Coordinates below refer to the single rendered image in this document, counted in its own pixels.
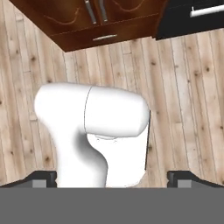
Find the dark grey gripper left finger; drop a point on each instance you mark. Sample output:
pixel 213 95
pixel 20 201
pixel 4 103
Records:
pixel 43 176

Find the dark brown wooden drawer front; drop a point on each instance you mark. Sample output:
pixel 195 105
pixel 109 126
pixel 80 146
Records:
pixel 81 40

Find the white rounded bulky object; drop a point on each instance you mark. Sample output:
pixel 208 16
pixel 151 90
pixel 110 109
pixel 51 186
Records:
pixel 87 128

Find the dark brown wooden cupboard door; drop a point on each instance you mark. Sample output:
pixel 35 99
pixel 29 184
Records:
pixel 131 10
pixel 55 14

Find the black appliance door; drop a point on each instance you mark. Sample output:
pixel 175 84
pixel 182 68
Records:
pixel 180 24

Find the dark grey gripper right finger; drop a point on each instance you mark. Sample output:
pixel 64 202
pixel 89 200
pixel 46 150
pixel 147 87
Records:
pixel 179 176

